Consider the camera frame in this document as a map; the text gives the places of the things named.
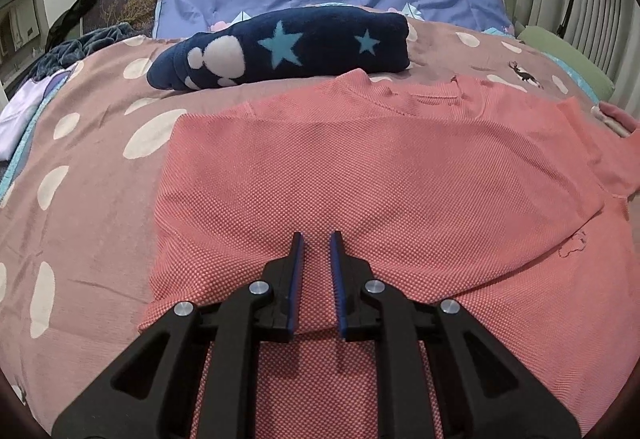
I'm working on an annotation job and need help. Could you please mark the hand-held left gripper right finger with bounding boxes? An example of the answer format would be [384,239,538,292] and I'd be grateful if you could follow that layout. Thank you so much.
[330,231,584,439]

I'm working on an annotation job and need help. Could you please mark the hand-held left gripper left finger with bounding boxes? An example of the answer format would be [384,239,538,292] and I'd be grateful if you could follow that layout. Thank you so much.
[52,232,304,439]

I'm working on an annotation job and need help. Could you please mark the coral pink knit shirt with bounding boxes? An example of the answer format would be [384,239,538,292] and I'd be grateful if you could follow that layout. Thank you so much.
[137,68,640,439]

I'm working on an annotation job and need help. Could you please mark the pink folded clothes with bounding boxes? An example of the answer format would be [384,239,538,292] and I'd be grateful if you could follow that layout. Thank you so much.
[590,100,640,139]

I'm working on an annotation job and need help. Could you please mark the pink white dotted bedspread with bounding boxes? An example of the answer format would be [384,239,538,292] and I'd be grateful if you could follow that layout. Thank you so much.
[0,16,640,439]

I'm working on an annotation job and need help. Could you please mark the navy star print blanket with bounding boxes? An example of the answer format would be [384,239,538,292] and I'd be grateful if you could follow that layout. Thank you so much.
[146,5,412,93]

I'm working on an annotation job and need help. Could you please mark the grey blue fleece blanket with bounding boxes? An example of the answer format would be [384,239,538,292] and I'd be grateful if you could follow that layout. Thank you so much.
[29,22,140,81]

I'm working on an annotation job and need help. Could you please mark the green pillow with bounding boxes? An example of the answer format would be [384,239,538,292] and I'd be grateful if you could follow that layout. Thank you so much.
[516,25,617,104]

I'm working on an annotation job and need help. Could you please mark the lavender cloth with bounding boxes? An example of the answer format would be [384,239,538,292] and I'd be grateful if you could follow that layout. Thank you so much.
[0,63,75,163]

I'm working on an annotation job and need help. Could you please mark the dark tree print headboard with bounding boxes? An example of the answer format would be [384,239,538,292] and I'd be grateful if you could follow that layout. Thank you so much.
[81,0,167,41]

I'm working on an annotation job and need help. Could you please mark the black hanging cloth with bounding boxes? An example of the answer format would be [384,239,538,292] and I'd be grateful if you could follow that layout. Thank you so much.
[48,0,120,46]

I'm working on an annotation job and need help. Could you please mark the white cabinet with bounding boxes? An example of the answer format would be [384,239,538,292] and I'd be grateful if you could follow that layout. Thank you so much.
[0,0,43,87]

